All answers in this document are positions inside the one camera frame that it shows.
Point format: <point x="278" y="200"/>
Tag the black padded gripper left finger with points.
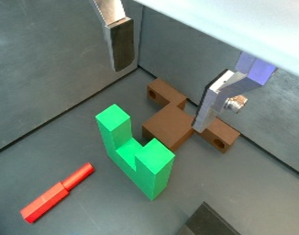
<point x="117" y="32"/>

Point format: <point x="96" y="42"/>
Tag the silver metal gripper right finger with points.
<point x="223" y="93"/>

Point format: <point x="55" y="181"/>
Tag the green U-shaped block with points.
<point x="147" y="164"/>

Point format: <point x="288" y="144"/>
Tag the brown T-shaped block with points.
<point x="170" y="124"/>

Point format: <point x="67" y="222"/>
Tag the red stepped peg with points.
<point x="55" y="194"/>

